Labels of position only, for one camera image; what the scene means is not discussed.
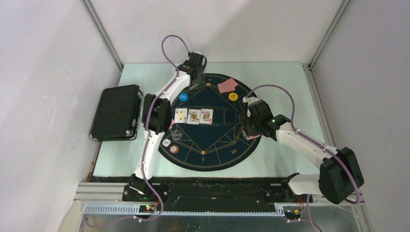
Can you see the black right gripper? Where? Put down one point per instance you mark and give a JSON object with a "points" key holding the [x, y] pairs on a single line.
{"points": [[245, 121]]}

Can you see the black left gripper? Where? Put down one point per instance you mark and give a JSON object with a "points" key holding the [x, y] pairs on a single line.
{"points": [[200, 79]]}

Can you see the red playing card deck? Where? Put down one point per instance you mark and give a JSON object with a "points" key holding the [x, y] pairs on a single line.
{"points": [[253, 137]]}

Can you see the blue small blind button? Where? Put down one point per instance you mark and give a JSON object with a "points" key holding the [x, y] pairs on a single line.
{"points": [[183, 97]]}

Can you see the yellow big blind button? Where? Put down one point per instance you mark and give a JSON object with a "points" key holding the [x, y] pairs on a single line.
{"points": [[233, 96]]}

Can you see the face-up playing card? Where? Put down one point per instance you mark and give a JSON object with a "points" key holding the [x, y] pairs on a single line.
{"points": [[206, 116], [181, 115], [193, 116]]}

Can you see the white poker chip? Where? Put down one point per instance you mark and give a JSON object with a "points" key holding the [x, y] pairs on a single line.
{"points": [[166, 142]]}

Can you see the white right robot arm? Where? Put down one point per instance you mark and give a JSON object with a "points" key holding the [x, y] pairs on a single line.
{"points": [[339, 172]]}

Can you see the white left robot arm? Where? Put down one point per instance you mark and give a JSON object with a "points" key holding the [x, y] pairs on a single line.
{"points": [[157, 115]]}

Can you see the round dark poker mat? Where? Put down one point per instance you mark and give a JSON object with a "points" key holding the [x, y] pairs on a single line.
{"points": [[220, 145]]}

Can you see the clear round button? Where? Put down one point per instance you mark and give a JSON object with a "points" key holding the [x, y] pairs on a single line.
{"points": [[176, 135]]}

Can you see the black carrying case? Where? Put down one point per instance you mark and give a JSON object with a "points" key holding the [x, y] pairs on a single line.
{"points": [[117, 114]]}

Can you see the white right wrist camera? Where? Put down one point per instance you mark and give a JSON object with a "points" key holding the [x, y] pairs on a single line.
{"points": [[250, 104]]}

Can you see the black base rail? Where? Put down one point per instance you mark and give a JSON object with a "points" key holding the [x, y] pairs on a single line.
{"points": [[206, 194]]}

